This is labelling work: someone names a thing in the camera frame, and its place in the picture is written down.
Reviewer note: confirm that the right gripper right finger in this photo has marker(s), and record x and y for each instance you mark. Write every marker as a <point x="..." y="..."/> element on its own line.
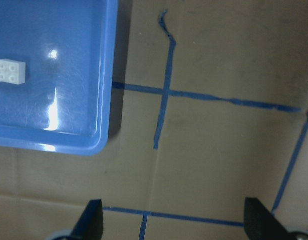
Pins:
<point x="260" y="224"/>

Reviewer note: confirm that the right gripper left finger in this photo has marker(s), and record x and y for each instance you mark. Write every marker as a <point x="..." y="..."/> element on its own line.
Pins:
<point x="90" y="224"/>

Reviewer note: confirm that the white block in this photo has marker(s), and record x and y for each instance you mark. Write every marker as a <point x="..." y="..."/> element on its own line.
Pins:
<point x="12" y="71"/>

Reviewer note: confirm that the blue plastic tray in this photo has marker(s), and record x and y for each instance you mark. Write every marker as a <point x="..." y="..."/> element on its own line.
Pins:
<point x="68" y="48"/>

